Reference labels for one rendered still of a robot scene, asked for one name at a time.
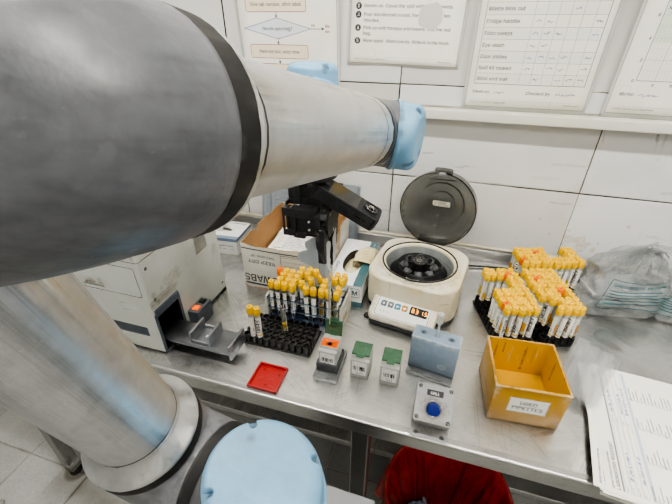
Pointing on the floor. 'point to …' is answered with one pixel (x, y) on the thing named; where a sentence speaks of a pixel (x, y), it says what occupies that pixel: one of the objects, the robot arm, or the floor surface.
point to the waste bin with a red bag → (439, 481)
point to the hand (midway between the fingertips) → (329, 270)
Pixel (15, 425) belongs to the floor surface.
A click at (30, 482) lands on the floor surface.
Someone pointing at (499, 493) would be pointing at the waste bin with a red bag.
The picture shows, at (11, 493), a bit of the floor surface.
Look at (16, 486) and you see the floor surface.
